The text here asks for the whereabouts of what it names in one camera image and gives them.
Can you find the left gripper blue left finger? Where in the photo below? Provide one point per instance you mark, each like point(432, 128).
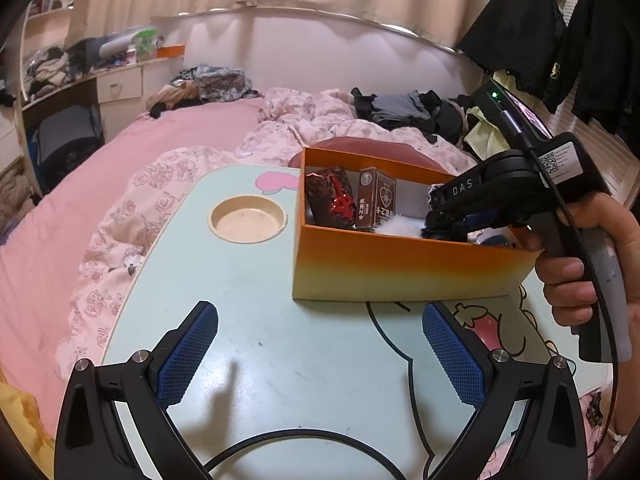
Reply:
point(91, 442)

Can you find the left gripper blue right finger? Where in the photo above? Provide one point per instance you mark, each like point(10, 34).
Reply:
point(550, 441)

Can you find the white fluffy pompom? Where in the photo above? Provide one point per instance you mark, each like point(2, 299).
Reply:
point(400, 226)

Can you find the brown playing card box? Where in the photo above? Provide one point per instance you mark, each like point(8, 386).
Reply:
point(376, 198)

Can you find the dark red foil snack pack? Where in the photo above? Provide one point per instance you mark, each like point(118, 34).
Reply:
point(330, 198)

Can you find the orange gradient cardboard box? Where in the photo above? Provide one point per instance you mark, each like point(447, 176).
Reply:
point(348, 265)

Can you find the black glossy cloth item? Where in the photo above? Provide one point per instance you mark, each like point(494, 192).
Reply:
point(438, 226)

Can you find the person's right hand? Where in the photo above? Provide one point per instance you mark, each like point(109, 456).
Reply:
point(566, 287)

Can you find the lime green garment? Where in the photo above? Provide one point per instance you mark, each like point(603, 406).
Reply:
point(484, 139)

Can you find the pile of dark clothes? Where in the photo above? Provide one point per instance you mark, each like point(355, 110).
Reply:
point(426, 111)

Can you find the dark red cushion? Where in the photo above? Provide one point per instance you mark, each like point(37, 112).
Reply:
point(370, 149)

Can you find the hanging black jacket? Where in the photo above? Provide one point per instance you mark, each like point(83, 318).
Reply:
point(518, 36)
point(594, 64)

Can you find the pink floral duvet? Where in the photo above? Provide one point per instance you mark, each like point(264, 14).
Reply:
point(288, 121)

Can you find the mint green lap table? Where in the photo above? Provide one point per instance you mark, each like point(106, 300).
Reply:
point(309, 389)

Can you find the patterned grey clothes pile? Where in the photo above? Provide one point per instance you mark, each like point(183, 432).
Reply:
point(217, 83)

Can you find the white desk with drawer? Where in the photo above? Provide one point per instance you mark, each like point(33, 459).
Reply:
point(120, 94)

